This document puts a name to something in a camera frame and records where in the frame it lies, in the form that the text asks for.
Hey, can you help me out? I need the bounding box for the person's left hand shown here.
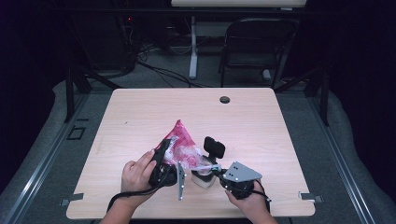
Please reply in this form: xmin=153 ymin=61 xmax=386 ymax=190
xmin=120 ymin=149 xmax=158 ymax=204

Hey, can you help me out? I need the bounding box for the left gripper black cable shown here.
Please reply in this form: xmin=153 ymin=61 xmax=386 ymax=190
xmin=106 ymin=185 xmax=163 ymax=213

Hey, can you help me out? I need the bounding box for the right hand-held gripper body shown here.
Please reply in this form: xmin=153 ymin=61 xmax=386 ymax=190
xmin=219 ymin=161 xmax=263 ymax=200

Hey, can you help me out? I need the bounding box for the white desk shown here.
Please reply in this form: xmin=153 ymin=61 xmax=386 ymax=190
xmin=170 ymin=0 xmax=310 ymax=81

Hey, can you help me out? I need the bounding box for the black folding chair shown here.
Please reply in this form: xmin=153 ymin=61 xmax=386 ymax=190
xmin=219 ymin=17 xmax=297 ymax=90

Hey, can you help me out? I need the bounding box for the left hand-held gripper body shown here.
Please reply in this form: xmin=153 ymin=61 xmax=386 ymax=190
xmin=148 ymin=161 xmax=187 ymax=202

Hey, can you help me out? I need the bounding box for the dark equipment with red light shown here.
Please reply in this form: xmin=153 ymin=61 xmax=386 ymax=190
xmin=92 ymin=12 xmax=139 ymax=72

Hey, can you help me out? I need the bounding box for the grey metal floor rail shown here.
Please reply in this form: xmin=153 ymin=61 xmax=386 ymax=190
xmin=306 ymin=92 xmax=377 ymax=224
xmin=2 ymin=92 xmax=92 ymax=224

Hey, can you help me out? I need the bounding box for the person's right hand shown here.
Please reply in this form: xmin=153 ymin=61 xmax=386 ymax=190
xmin=224 ymin=181 xmax=270 ymax=218

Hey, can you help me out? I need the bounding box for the clear jar with black lid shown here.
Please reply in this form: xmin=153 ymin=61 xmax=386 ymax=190
xmin=190 ymin=135 xmax=227 ymax=189

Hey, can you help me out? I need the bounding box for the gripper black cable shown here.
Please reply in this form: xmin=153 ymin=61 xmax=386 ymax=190
xmin=106 ymin=185 xmax=163 ymax=213
xmin=253 ymin=179 xmax=273 ymax=215

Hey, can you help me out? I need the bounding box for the grey table edge clamp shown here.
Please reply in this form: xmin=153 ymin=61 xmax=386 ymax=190
xmin=298 ymin=190 xmax=325 ymax=203
xmin=59 ymin=192 xmax=85 ymax=208

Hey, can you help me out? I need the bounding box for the red and white plastic bag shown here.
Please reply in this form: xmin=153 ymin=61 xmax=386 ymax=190
xmin=155 ymin=119 xmax=222 ymax=173

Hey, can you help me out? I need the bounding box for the black metal frame stand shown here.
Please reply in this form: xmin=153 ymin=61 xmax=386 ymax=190
xmin=64 ymin=64 xmax=123 ymax=124
xmin=274 ymin=62 xmax=332 ymax=127

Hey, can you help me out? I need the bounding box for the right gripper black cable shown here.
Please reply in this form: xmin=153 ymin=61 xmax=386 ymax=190
xmin=253 ymin=179 xmax=273 ymax=215

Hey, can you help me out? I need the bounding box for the black floor cable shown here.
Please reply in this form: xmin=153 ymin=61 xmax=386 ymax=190
xmin=135 ymin=59 xmax=216 ymax=89

